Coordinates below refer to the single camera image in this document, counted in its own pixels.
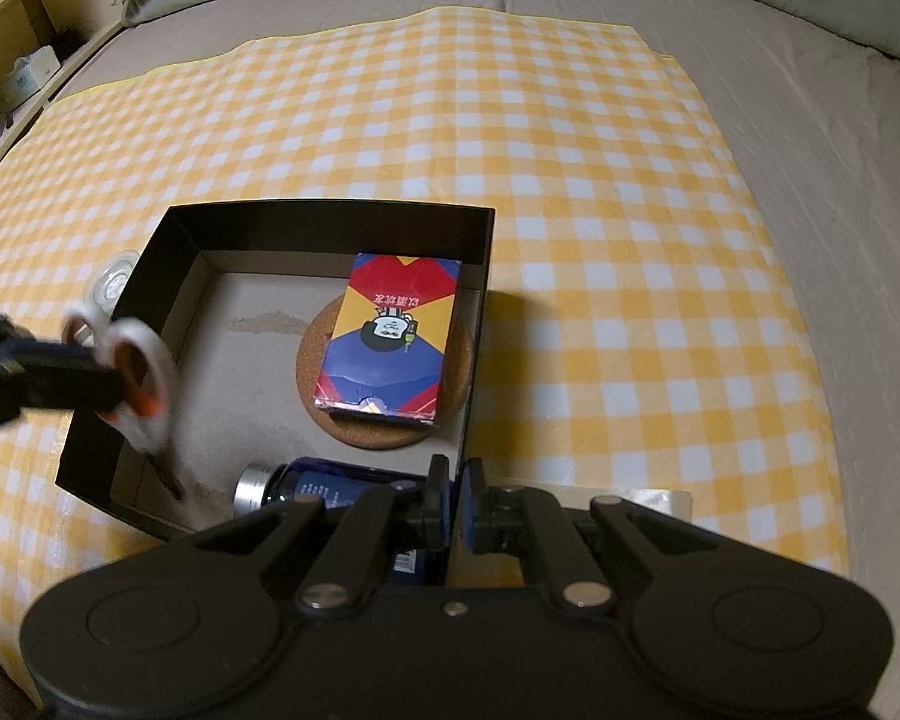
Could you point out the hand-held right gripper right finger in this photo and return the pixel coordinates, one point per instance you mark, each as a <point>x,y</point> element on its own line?
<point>470,499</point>

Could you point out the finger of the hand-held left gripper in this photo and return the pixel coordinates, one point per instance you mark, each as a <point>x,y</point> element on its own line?
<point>67,375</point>

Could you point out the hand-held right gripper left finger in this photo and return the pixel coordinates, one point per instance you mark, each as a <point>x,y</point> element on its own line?
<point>439,499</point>

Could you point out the round cork coaster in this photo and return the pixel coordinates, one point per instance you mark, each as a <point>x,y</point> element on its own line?
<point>379,437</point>

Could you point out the white orange scissors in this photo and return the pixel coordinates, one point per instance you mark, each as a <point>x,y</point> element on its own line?
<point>155,361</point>

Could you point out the dark blue bottle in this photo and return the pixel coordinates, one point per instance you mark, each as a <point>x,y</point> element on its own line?
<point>315,484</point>

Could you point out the black cardboard box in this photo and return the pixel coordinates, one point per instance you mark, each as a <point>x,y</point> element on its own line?
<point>217,367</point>

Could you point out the red blue card box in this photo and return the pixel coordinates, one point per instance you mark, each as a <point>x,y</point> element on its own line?
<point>390,345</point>

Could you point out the yellow checked cloth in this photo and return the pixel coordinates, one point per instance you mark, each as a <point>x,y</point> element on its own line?
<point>570,240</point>

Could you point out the white tissue box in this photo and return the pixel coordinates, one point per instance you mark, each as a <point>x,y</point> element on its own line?
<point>26,79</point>

